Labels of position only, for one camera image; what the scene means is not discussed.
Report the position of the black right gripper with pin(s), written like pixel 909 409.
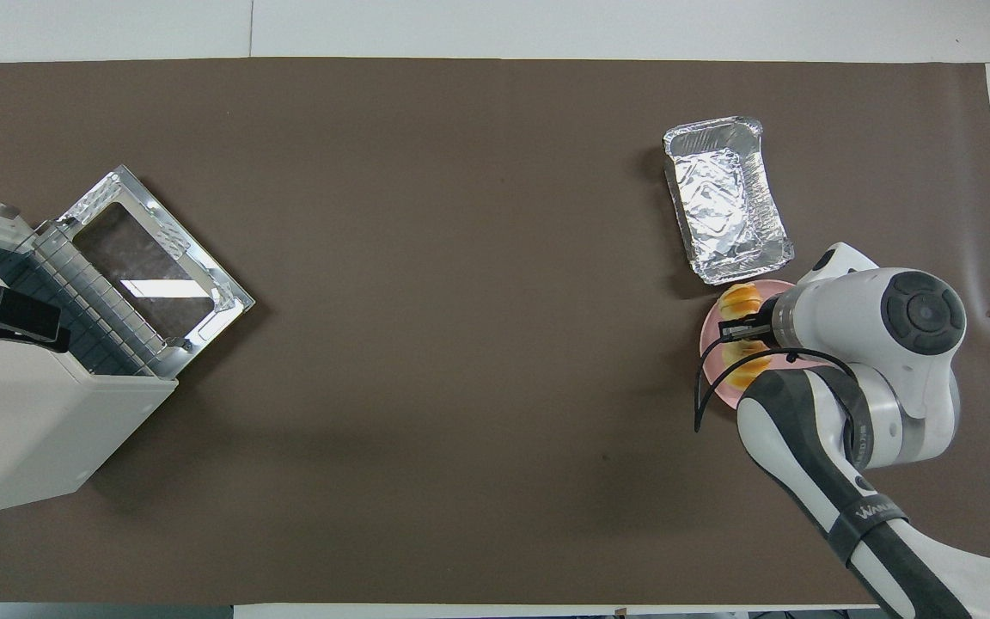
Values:
pixel 748 329

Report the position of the sliced bread loaf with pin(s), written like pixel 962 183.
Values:
pixel 740 298

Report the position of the aluminium foil tray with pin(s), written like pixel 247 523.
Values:
pixel 723 202

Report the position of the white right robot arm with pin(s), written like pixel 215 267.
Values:
pixel 847 327

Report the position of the cream white toaster oven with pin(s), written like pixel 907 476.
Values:
pixel 14 430

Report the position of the glass oven door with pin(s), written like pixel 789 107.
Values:
pixel 143 258

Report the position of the pink round plate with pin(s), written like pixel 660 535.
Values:
pixel 706 340

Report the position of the brown table mat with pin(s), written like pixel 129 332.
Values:
pixel 461 344

